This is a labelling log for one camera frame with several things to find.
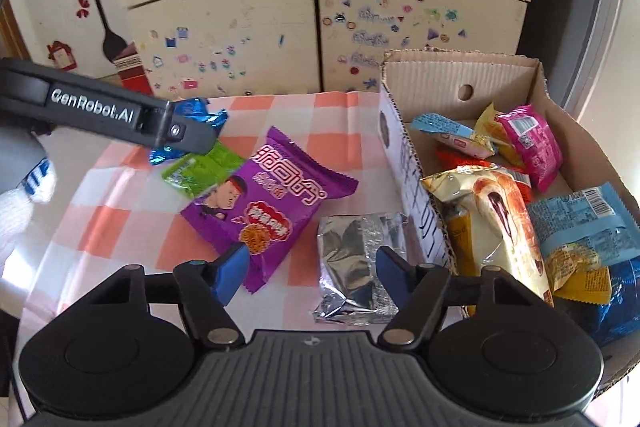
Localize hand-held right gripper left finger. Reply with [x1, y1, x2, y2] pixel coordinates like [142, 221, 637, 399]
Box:
[107, 243, 252, 349]

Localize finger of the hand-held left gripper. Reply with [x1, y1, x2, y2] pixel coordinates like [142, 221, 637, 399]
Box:
[150, 104, 222, 156]

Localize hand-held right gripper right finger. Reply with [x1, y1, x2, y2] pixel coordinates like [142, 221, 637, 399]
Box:
[374, 246, 522, 352]

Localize small shiny blue snack packet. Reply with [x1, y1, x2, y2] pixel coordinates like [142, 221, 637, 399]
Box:
[149, 98, 229, 166]

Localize silver foil snack packet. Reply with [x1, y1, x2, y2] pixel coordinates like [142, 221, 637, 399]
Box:
[313, 213, 417, 326]

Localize orange yellow snack packet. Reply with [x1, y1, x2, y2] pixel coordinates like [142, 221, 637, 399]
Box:
[444, 206, 478, 280]

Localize cream bread packet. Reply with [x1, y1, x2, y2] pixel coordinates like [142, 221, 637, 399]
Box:
[421, 162, 555, 308]

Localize red snack packet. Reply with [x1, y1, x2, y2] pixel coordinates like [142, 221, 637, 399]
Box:
[434, 144, 532, 188]

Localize light blue white snack packet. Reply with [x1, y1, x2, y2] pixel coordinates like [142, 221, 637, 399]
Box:
[412, 111, 497, 158]

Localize pink white snack packet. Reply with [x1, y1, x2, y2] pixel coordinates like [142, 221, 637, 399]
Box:
[494, 105, 564, 193]

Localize light blue orange snack packet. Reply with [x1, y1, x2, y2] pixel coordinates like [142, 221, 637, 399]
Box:
[527, 183, 640, 305]

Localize cardboard box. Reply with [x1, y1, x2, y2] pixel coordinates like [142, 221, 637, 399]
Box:
[377, 48, 640, 404]

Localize large dark blue snack packet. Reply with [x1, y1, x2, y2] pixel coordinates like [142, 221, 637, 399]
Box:
[552, 256, 640, 349]

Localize green snack packet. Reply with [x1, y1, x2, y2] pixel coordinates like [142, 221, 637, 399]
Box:
[161, 142, 247, 200]

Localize red gift box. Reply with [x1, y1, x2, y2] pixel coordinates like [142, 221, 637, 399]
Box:
[113, 42, 154, 97]

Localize purple snack packet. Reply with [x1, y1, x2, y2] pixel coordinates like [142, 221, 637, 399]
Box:
[179, 125, 361, 294]

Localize wooden door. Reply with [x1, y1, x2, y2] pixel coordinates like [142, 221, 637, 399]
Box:
[0, 0, 32, 64]

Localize checked orange white tablecloth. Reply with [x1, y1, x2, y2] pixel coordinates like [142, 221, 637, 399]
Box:
[14, 90, 473, 349]

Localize cream cabinet with stickers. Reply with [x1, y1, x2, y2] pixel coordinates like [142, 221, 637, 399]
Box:
[106, 0, 539, 101]

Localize red house wall sticker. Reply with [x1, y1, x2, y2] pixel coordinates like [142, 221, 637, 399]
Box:
[47, 40, 79, 70]

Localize dark metal frame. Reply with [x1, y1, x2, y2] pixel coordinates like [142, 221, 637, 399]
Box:
[517, 0, 632, 108]

